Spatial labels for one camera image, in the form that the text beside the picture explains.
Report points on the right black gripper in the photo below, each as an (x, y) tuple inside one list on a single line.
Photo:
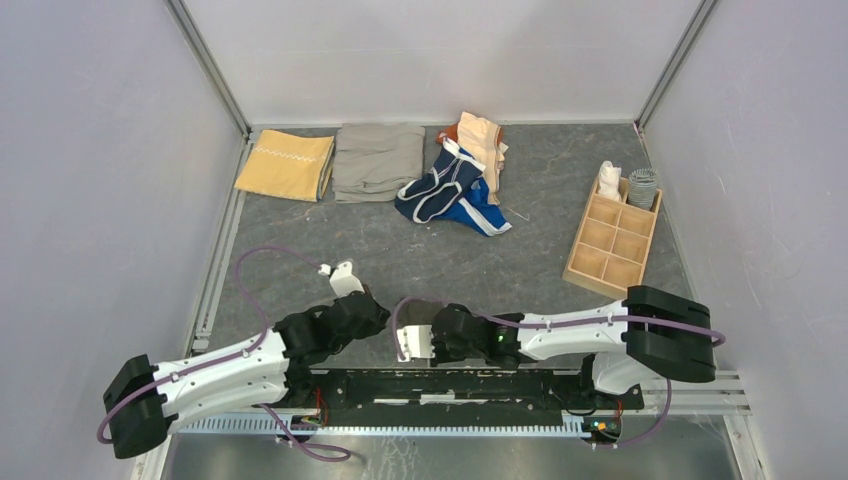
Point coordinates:
[(439, 358)]

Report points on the folded grey cloth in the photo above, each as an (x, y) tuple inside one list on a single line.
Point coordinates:
[(373, 162)]

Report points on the rolled white cloth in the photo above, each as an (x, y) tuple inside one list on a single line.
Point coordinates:
[(608, 181)]

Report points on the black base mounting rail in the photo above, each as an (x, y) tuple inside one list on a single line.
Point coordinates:
[(451, 397)]

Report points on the corner aluminium post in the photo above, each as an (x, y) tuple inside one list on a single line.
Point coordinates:
[(675, 62), (192, 34)]

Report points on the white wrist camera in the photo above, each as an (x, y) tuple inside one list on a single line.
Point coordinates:
[(342, 278), (415, 342)]

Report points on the folded yellow cloth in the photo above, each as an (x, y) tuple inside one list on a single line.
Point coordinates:
[(287, 166)]

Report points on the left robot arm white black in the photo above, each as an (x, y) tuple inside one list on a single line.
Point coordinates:
[(146, 402)]

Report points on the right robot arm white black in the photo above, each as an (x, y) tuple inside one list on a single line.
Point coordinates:
[(648, 333)]

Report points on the wooden compartment organizer box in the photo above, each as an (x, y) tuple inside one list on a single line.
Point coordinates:
[(612, 243)]

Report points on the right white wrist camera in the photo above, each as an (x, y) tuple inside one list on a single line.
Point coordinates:
[(415, 342)]

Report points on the left corner aluminium post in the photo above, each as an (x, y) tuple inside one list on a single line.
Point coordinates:
[(192, 34)]

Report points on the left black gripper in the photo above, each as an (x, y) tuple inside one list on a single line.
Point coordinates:
[(376, 323)]

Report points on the right corner aluminium post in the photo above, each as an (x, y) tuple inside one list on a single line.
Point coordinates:
[(675, 62)]

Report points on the navy blue white-trimmed underwear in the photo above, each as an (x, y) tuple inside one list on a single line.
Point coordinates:
[(453, 189)]

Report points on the peach orange underwear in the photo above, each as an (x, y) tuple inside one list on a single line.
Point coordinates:
[(482, 139)]

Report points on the rolled grey striped cloth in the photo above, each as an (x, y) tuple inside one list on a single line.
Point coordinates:
[(642, 188)]

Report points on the aluminium frame rail front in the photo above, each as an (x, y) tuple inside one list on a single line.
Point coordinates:
[(723, 396)]

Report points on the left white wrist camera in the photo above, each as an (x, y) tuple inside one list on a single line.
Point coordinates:
[(342, 278)]

